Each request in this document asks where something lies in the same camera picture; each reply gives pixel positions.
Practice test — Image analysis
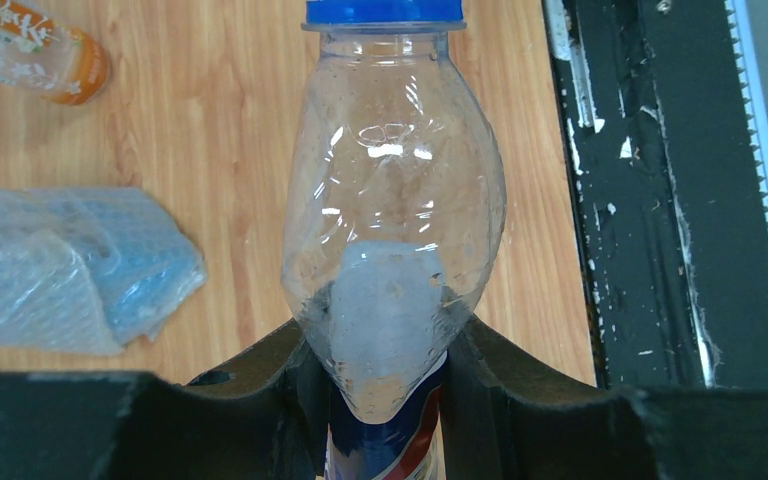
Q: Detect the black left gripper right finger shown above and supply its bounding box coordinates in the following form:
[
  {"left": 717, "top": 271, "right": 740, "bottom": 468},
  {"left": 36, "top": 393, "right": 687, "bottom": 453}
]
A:
[{"left": 441, "top": 318, "right": 768, "bottom": 479}]

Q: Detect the orange tea bottle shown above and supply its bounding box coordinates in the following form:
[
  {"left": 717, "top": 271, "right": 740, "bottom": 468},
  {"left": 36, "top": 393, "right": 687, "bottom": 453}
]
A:
[{"left": 0, "top": 0, "right": 111, "bottom": 106}]

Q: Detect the blue bottle cap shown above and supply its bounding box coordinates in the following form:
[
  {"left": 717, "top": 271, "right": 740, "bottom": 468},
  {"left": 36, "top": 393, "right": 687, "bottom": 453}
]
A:
[{"left": 303, "top": 0, "right": 466, "bottom": 31}]

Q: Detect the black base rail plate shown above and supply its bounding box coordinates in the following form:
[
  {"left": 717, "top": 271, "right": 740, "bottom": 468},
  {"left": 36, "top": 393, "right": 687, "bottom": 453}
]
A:
[{"left": 543, "top": 1, "right": 768, "bottom": 389}]

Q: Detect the clear Pepsi bottle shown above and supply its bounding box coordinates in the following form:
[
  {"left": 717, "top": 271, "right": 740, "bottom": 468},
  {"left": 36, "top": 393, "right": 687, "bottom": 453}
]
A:
[{"left": 281, "top": 22, "right": 507, "bottom": 479}]

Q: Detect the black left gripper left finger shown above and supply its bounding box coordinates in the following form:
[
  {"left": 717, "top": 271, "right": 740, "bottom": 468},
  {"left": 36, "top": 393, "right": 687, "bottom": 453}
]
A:
[{"left": 0, "top": 322, "right": 331, "bottom": 479}]

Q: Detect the blue item in plastic bag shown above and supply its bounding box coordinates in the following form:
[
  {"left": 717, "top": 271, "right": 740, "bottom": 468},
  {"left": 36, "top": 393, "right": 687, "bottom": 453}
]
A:
[{"left": 0, "top": 187, "right": 207, "bottom": 356}]

